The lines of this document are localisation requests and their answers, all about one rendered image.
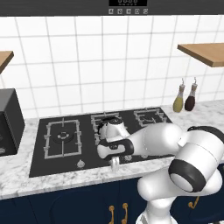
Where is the yellow oil bottle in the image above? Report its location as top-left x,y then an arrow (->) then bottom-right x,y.
172,77 -> 186,114

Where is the dark blue cupboard door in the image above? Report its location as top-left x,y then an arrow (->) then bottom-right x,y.
27,181 -> 120,224
117,176 -> 151,224
170,165 -> 224,224

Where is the dark brown vinegar bottle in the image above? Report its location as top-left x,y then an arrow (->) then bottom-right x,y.
184,76 -> 199,112

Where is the wooden wall shelf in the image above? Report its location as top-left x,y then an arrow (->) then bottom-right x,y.
177,42 -> 224,68
0,50 -> 15,74

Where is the grey burner grate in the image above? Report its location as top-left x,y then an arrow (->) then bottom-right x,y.
133,107 -> 169,128
43,116 -> 83,160
89,111 -> 130,146

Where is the gold cupboard handle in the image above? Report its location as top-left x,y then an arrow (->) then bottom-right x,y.
187,195 -> 201,210
108,205 -> 116,224
121,202 -> 130,224

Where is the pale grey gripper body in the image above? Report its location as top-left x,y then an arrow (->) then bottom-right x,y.
109,156 -> 122,172

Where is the black countertop appliance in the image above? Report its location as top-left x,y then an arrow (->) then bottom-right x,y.
0,87 -> 26,158

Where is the black extractor hood with display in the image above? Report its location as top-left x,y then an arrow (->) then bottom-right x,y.
0,0 -> 224,18

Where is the black gas hob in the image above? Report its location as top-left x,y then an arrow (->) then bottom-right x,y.
28,107 -> 173,179

